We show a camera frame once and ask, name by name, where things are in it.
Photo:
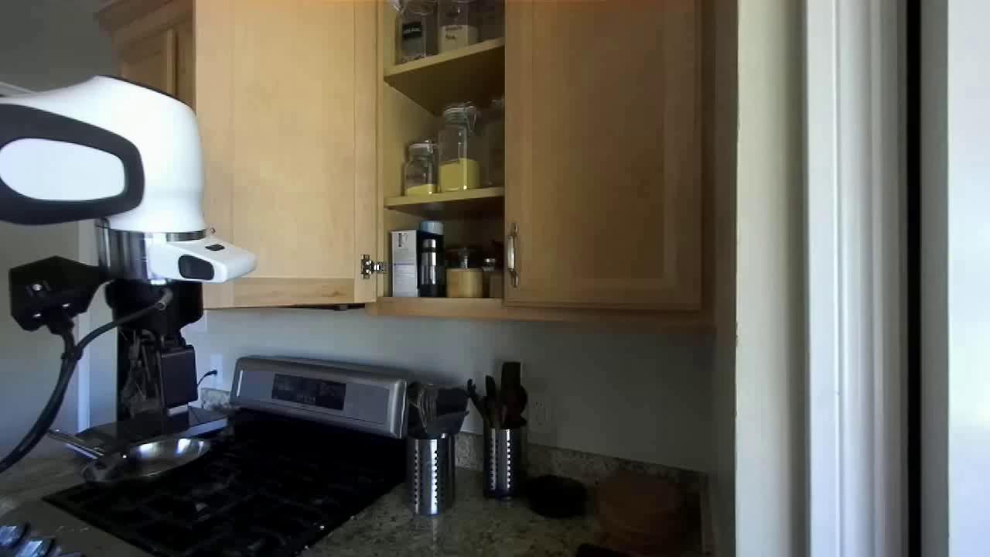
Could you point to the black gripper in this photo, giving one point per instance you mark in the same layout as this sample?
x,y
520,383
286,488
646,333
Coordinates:
x,y
157,363

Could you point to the wooden cabinet door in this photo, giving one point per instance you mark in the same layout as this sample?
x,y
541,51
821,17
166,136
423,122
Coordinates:
x,y
605,151
286,104

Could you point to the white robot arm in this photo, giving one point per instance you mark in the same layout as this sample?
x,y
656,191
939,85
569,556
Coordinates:
x,y
124,158

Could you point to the closed wooden cabinet door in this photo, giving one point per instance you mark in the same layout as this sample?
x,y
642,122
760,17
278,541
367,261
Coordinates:
x,y
605,151

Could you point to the steel pan on stove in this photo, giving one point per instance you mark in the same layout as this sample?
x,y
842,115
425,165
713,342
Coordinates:
x,y
118,461

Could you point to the stainless steel stove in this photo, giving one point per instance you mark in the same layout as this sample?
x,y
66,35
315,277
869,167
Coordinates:
x,y
304,449

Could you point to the white box on shelf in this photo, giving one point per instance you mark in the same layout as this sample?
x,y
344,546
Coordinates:
x,y
403,242

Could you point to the near steel utensil holder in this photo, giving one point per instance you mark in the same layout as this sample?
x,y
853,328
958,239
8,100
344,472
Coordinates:
x,y
431,474

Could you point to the steel utensil holder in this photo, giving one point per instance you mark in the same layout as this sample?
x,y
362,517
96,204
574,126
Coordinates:
x,y
502,461
431,474

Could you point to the black bottle on shelf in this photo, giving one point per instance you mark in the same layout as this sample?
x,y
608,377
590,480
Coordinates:
x,y
431,257

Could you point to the small yellow jar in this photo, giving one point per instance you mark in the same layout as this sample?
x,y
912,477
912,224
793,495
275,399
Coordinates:
x,y
462,280

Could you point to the small glass jar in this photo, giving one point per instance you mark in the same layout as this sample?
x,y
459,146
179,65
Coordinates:
x,y
419,172

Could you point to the far steel utensil holder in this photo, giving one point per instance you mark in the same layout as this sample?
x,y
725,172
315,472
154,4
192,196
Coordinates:
x,y
502,461

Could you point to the glass jar yellow contents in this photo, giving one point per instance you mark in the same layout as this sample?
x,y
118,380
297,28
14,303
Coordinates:
x,y
459,167

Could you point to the black round lid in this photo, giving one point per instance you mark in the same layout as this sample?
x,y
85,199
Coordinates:
x,y
554,495

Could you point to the top shelf glass jar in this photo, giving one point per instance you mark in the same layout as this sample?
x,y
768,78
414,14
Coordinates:
x,y
414,28

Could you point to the brown round board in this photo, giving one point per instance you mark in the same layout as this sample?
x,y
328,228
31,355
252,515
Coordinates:
x,y
642,512

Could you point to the silver cabinet door handle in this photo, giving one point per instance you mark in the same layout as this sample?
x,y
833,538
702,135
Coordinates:
x,y
513,257

